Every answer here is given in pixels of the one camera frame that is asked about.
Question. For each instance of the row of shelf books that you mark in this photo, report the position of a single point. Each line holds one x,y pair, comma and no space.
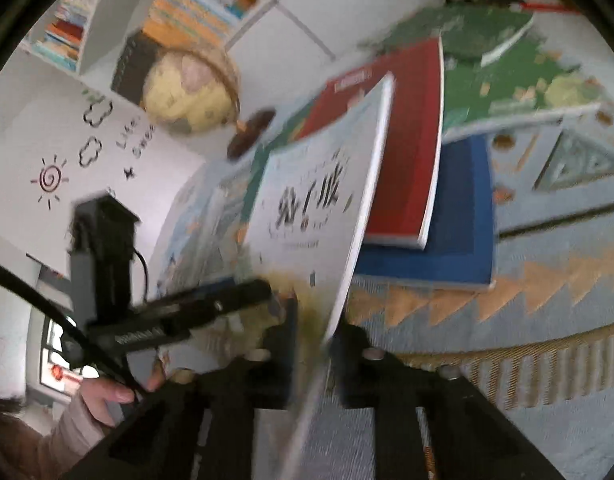
202,5

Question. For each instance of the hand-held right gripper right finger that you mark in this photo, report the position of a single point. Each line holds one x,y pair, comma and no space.
349,365

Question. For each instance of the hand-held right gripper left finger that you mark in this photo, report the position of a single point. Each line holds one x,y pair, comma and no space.
282,360

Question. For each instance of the white bookshelf cabinet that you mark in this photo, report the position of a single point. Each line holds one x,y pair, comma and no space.
347,0

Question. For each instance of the large green book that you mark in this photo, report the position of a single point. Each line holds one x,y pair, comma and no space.
512,90

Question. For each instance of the red book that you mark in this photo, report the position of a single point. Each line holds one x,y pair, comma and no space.
407,160

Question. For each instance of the person's left forearm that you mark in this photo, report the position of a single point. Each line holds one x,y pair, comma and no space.
47,450

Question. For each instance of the person's left hand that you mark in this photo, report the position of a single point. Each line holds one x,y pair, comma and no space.
107,395

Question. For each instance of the blue eagle book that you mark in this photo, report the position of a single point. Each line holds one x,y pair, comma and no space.
462,220

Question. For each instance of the light blue book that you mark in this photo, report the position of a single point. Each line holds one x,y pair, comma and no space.
202,230

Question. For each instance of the yellow desk globe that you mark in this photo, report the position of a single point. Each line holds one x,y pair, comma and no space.
187,95

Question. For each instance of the white book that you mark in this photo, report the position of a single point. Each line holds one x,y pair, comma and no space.
312,200

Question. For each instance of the small green book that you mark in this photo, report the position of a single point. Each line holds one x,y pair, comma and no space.
462,30

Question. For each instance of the black box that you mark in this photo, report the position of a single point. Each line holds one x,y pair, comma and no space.
132,70

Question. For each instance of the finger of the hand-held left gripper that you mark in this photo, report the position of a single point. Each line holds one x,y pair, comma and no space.
187,310

